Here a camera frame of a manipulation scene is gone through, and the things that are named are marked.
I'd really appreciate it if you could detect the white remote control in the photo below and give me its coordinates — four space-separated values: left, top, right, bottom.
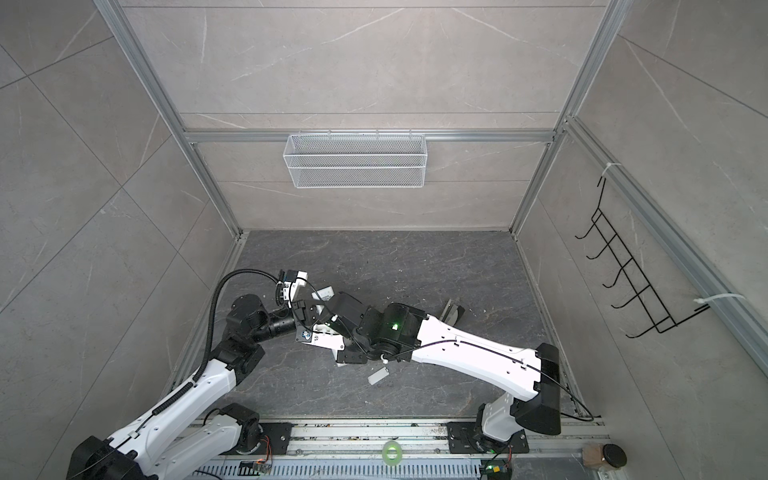
310 286 350 367

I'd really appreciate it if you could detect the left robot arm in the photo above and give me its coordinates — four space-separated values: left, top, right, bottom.
66 270 308 479

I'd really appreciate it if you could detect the black wire hook rack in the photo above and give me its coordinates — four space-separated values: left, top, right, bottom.
574 177 710 339

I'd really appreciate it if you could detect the white battery cover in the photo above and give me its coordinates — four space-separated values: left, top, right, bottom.
367 367 390 386

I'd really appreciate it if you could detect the white wire mesh basket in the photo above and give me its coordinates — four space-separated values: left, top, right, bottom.
283 133 428 189

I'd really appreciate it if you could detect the green tape roll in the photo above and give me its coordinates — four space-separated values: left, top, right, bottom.
382 440 403 467

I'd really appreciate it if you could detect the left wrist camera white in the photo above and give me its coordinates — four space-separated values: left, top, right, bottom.
276 270 307 306

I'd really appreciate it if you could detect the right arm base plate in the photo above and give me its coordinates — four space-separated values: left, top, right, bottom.
446 422 530 454

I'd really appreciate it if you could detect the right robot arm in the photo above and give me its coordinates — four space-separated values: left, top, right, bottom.
306 290 568 453

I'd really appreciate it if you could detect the amber jar black lid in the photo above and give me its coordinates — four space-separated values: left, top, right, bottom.
582 443 628 471

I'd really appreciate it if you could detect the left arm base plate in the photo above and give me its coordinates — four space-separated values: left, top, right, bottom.
234 422 293 456

